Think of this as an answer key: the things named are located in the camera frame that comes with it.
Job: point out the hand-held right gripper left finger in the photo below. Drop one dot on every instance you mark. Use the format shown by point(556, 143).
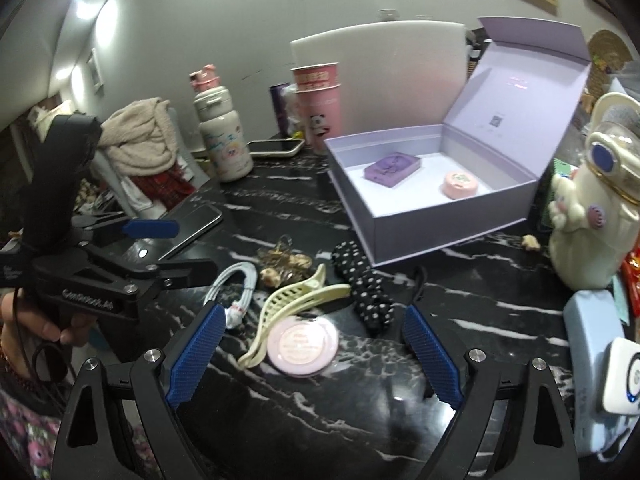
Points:
point(196, 355)

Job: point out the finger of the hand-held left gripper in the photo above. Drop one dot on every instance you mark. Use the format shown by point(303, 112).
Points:
point(150, 230)
point(185, 271)

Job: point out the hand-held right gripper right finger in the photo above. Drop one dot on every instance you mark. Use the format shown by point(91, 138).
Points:
point(432, 360)

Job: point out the cream hair claw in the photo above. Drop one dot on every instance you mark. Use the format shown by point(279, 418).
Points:
point(280, 305)

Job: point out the black polka dot hair clip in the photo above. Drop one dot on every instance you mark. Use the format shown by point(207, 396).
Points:
point(365, 285)

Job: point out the pink round compact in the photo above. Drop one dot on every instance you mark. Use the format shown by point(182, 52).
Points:
point(302, 347)

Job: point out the lavender gift box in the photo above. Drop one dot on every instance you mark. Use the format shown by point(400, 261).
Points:
point(505, 110)

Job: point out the person's left hand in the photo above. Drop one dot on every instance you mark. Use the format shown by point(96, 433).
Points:
point(22, 327)

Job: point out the black phone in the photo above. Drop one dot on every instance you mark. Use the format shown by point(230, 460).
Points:
point(197, 222)

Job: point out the red plaid cloth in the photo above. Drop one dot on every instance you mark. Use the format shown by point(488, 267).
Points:
point(162, 182)

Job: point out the beige fluffy cloth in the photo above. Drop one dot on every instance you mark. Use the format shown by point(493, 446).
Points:
point(137, 135)

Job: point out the gold hair accessory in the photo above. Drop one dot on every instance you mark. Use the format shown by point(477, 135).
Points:
point(285, 262)

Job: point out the white bottle pink lid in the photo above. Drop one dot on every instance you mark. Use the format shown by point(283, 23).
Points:
point(222, 135)

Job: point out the phone in cream case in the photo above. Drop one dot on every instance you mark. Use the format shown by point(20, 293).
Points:
point(275, 147)

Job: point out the small beige snack piece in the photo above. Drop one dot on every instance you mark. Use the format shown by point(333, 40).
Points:
point(531, 243)

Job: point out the light blue power bank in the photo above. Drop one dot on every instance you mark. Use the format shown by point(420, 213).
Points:
point(592, 340)

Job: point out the pink round tin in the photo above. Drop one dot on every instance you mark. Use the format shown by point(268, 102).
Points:
point(460, 185)

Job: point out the purple carton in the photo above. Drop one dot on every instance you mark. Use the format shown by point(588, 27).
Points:
point(279, 107)

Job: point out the purple soap bar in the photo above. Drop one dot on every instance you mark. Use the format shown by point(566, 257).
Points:
point(392, 170)

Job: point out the pink paper cup panda print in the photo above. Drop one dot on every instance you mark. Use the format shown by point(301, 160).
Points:
point(320, 115)

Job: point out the red snack packet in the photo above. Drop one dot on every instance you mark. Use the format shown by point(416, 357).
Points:
point(632, 275)

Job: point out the pink paper cup red print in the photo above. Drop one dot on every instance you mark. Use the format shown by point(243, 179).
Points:
point(316, 76)

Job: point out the cream cartoon dog bottle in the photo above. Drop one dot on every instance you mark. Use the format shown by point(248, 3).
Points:
point(600, 200)

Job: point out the green card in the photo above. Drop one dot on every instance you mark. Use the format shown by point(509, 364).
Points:
point(564, 167)

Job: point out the white foam board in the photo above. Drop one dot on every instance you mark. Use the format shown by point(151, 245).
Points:
point(390, 70)

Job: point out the woven round mat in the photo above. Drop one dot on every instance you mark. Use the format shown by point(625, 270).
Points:
point(610, 55)

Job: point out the wall switch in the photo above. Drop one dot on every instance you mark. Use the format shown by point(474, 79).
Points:
point(96, 69)

